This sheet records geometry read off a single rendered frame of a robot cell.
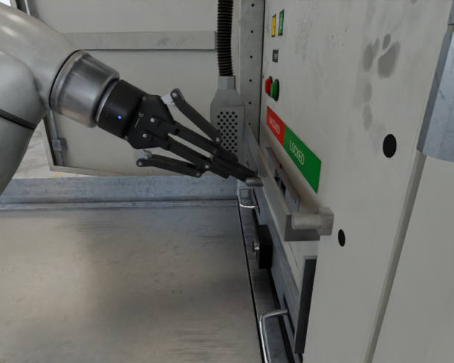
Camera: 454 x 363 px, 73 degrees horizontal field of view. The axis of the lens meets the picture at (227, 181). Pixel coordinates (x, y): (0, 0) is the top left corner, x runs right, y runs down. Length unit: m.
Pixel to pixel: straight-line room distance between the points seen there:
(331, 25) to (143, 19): 0.64
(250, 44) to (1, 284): 0.65
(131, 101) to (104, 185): 0.41
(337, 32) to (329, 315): 0.21
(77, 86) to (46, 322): 0.33
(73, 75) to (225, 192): 0.47
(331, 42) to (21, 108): 0.36
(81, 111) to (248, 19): 0.43
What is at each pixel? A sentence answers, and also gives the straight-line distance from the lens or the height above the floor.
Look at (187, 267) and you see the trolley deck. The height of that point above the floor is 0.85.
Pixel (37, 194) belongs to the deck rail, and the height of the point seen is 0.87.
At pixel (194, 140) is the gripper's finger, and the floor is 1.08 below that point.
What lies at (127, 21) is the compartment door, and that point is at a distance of 0.91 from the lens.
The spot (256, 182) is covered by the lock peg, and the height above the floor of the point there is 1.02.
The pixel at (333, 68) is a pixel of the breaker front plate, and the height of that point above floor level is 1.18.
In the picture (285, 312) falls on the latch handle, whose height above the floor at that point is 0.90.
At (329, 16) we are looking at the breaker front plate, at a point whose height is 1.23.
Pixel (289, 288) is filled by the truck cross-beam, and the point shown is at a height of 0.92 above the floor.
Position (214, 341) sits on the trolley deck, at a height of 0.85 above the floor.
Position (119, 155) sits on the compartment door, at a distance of 0.99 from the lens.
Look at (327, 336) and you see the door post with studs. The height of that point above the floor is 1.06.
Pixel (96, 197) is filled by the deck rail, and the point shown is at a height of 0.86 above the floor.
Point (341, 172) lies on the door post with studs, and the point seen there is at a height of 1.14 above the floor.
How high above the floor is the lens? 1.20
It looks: 23 degrees down
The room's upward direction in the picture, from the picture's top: straight up
